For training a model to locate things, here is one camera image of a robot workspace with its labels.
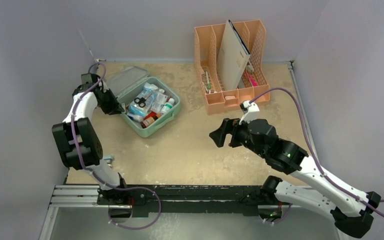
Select blue wet wipes pack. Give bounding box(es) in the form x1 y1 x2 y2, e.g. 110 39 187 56
128 82 159 117

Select green medicine case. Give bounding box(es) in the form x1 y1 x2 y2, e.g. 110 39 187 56
107 66 181 138

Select brown bottle orange cap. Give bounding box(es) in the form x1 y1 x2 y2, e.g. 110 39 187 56
140 111 161 129

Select clear bag alcohol pads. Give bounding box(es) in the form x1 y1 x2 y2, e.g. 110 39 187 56
150 88 169 114

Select small white bottle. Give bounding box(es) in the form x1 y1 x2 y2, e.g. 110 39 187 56
160 98 175 115

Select small white blue tube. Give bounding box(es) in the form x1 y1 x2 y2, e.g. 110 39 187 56
126 112 144 123

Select black handled scissors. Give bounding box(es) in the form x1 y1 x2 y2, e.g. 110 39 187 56
134 91 153 108

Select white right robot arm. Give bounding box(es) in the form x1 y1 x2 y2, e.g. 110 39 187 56
209 118 381 239

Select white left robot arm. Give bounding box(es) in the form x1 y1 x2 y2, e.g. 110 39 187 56
51 73 129 205

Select pink item in organizer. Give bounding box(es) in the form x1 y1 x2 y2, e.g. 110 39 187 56
247 72 258 87

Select blue white stapler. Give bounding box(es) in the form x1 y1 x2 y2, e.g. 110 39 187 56
103 155 115 165

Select beige folder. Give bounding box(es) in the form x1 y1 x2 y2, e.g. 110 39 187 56
216 19 251 91

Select peach desk file organizer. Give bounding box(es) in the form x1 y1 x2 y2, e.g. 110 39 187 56
194 19 270 115

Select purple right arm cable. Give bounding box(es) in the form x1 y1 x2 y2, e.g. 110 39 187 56
248 87 384 228

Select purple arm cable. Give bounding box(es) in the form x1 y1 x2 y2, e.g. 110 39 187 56
70 62 162 231
248 87 384 228

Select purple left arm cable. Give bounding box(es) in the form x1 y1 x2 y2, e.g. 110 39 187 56
70 62 162 231

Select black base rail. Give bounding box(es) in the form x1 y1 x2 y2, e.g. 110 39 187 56
97 183 290 220

